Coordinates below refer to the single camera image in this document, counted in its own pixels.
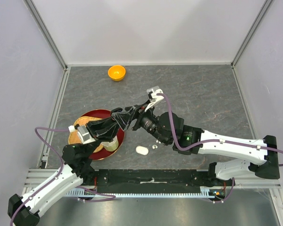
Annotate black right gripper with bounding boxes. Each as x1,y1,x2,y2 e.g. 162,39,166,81
112,99,169,145

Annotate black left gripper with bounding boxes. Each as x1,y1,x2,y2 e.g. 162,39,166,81
84,116,120,158

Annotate white earbud charging case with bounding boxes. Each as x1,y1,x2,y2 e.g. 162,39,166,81
135,145,149,155

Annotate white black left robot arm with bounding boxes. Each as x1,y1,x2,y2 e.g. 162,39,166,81
8,113,120,226

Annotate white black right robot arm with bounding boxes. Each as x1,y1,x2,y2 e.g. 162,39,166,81
111,102,280,186

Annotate pale green plastic cup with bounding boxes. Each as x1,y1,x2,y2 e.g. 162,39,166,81
101,136,119,152

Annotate round red lacquer tray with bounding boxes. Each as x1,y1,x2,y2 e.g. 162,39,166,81
81,109,125,161

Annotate woven bamboo mat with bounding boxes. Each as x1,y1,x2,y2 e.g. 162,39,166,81
67,117,104,153

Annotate orange plastic bowl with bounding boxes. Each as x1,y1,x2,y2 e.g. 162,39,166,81
108,65,126,81

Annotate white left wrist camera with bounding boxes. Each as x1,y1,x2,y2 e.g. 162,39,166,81
77,126,95,144

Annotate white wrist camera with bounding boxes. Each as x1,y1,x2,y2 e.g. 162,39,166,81
145,86,164,112
77,126,95,144

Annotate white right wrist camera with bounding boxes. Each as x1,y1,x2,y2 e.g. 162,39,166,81
145,86,164,112

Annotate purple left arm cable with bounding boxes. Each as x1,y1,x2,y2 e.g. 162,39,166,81
9,127,71,226

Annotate aluminium frame rails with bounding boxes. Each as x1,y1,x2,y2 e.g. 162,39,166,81
24,169,57,187

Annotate white slotted cable duct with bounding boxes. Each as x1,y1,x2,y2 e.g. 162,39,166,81
65,188,225,199

